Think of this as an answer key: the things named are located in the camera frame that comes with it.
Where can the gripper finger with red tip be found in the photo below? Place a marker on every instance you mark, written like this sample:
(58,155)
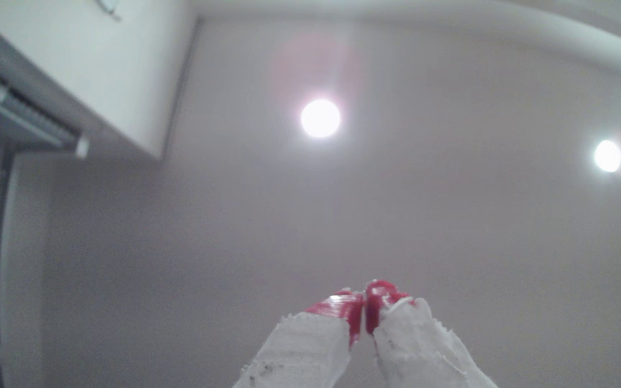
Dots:
(310,345)
(418,350)

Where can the round ceiling lamp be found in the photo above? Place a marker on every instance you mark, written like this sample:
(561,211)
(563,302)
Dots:
(608,156)
(320,118)

